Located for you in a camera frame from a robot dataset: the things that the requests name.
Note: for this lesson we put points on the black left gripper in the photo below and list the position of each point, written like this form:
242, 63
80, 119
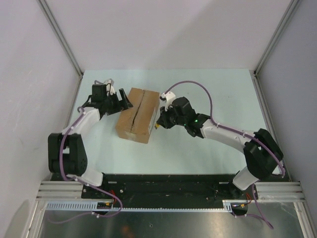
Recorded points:
121, 105

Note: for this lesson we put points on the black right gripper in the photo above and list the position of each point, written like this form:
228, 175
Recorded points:
163, 118

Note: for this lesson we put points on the brown cardboard express box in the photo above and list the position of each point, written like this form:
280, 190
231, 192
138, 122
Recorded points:
133, 123

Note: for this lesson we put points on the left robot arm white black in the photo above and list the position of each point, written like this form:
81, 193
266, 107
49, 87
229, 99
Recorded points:
66, 151

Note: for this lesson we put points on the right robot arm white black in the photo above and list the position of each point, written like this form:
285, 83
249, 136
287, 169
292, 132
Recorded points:
262, 154

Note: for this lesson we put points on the white shipping label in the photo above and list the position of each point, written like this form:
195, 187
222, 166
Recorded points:
152, 120

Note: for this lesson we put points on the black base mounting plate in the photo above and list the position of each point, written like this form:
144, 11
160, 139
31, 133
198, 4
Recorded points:
172, 191

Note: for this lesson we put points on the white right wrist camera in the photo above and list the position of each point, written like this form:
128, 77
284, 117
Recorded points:
167, 98

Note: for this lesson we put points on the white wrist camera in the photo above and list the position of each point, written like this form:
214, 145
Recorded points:
167, 98
109, 87

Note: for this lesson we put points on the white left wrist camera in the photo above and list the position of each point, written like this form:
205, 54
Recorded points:
109, 87

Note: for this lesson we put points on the left aluminium frame post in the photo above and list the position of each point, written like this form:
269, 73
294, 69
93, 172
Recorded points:
51, 19

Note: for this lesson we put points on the aluminium frame post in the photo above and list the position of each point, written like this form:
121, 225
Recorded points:
284, 22
51, 19

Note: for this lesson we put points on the aluminium front rail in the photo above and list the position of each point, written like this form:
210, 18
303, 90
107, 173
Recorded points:
266, 191

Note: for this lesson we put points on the right aluminium frame post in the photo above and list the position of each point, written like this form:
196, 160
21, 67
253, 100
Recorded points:
284, 22

